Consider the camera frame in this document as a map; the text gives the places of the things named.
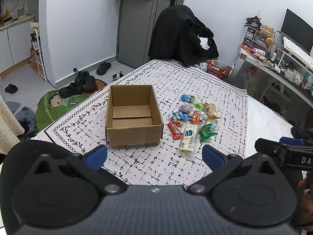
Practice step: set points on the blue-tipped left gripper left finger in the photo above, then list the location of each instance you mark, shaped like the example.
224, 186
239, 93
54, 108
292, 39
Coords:
89, 167

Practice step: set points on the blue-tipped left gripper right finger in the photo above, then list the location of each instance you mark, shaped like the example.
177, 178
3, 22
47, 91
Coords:
223, 167

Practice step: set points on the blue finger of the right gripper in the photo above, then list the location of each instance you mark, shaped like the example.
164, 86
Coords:
292, 141

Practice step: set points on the dark green candy pack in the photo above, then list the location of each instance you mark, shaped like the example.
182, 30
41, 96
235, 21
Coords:
206, 132

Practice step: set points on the cream white snack pack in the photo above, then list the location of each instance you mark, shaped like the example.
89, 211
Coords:
188, 142

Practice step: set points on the orange biscuit pack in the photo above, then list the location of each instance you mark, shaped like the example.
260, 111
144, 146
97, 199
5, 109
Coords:
212, 112

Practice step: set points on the red chocolate bar wrapper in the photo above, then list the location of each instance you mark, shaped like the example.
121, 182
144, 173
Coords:
176, 133

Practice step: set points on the light green fruit snack pouch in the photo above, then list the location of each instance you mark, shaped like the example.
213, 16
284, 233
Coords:
199, 105

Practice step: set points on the blue candy wrapper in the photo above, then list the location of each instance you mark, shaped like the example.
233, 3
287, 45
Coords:
180, 116

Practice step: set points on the purple snack pouch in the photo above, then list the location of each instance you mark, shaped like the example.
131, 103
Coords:
186, 108

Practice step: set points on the blue green snack pouch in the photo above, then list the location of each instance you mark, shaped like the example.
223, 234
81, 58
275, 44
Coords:
188, 98

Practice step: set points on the red orange small snack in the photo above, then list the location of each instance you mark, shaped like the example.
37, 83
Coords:
196, 117

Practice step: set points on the person's hand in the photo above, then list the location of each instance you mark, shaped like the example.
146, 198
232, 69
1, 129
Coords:
306, 203

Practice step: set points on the white patterned black-marked blanket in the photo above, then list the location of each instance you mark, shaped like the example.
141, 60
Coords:
83, 128

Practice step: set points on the brown cardboard box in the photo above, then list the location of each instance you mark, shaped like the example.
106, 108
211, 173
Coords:
133, 116

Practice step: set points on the white desk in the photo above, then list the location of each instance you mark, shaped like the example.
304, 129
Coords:
272, 89

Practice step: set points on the green cartoon floor mat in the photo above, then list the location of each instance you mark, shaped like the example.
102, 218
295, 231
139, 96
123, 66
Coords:
54, 104

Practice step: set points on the grey fluffy rug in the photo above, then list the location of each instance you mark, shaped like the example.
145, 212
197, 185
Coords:
26, 118

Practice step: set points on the black shoes pile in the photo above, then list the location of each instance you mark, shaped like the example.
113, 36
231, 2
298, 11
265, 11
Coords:
84, 83

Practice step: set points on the white keyboard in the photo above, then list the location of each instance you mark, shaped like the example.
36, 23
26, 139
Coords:
298, 52

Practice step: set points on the red plastic basket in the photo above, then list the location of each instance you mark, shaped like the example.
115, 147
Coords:
219, 72

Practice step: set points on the black slipper near door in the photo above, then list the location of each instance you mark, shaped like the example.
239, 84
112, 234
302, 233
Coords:
103, 68

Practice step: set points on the grey drawer organizer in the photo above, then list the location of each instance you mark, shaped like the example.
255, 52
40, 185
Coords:
255, 39

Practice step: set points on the black slipper far left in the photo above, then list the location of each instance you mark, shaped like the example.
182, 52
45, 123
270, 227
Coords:
11, 89

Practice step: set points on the black monitor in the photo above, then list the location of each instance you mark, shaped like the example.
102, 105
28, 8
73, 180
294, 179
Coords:
296, 29

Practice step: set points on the white shelf rack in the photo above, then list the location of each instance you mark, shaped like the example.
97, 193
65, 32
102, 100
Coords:
36, 50

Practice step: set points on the black coat over chair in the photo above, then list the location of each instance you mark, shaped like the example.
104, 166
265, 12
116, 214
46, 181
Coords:
179, 35

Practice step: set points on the grey door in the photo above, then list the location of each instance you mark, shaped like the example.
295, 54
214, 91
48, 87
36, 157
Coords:
135, 25

